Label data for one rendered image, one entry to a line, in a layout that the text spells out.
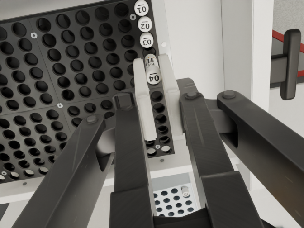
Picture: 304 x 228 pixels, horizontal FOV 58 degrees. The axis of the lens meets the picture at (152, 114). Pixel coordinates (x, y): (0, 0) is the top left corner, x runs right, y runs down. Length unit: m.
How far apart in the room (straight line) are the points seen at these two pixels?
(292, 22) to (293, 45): 1.06
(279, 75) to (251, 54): 0.05
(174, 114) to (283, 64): 0.17
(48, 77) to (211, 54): 0.19
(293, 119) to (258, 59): 0.29
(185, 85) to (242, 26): 0.12
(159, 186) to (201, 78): 0.24
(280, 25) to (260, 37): 1.07
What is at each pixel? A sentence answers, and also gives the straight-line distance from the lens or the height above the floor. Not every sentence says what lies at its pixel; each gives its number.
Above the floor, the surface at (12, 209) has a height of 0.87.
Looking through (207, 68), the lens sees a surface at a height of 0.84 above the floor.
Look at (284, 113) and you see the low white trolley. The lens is 0.53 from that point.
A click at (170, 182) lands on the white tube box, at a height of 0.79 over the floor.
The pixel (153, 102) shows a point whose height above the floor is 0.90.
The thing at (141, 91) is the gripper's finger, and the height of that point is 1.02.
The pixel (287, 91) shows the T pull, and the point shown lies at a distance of 0.32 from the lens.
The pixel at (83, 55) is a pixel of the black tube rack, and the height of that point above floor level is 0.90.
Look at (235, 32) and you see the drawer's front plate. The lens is 0.30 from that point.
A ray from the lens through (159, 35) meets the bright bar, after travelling 0.32.
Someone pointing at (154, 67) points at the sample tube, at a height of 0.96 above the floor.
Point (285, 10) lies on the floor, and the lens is 1.33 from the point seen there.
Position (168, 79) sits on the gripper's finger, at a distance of 0.16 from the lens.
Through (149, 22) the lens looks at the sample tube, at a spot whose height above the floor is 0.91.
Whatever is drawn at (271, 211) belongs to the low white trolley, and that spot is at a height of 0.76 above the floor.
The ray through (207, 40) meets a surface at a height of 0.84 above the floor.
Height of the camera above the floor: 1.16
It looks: 61 degrees down
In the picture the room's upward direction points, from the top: 173 degrees clockwise
